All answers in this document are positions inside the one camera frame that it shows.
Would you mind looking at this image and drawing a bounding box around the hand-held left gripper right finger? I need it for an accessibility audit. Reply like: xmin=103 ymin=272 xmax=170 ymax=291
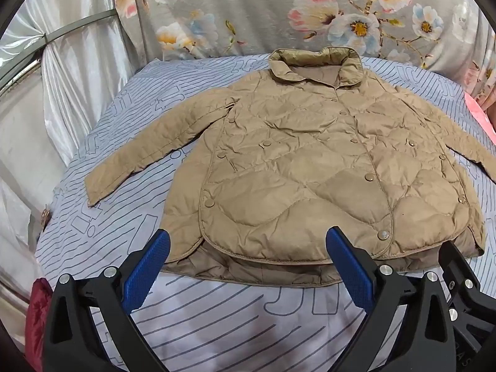
xmin=326 ymin=226 xmax=460 ymax=372

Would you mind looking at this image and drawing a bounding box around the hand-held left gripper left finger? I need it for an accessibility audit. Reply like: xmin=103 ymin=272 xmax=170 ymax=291
xmin=47 ymin=228 xmax=171 ymax=372

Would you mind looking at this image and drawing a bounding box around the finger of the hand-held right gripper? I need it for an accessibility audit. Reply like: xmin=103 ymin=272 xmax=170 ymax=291
xmin=438 ymin=241 xmax=496 ymax=319

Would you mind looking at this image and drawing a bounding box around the tan quilted jacket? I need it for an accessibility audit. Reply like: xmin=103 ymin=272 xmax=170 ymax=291
xmin=84 ymin=46 xmax=496 ymax=285

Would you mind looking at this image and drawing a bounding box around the red quilted cloth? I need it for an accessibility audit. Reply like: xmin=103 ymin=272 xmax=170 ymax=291
xmin=26 ymin=277 xmax=55 ymax=372

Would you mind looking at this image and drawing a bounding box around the striped pale blue bedsheet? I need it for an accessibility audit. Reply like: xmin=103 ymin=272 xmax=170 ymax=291
xmin=35 ymin=52 xmax=496 ymax=372

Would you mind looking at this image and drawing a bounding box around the pink plush blanket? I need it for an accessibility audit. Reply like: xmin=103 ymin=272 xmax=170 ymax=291
xmin=463 ymin=87 xmax=496 ymax=144

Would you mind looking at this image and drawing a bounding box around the silver satin curtain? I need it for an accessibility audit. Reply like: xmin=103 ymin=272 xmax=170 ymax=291
xmin=0 ymin=0 xmax=156 ymax=318

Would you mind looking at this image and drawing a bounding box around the curved metal pole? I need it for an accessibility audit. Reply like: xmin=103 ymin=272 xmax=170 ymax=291
xmin=37 ymin=9 xmax=117 ymax=44

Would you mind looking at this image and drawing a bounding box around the grey floral blanket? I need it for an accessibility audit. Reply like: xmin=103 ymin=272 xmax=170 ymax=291
xmin=112 ymin=0 xmax=496 ymax=97

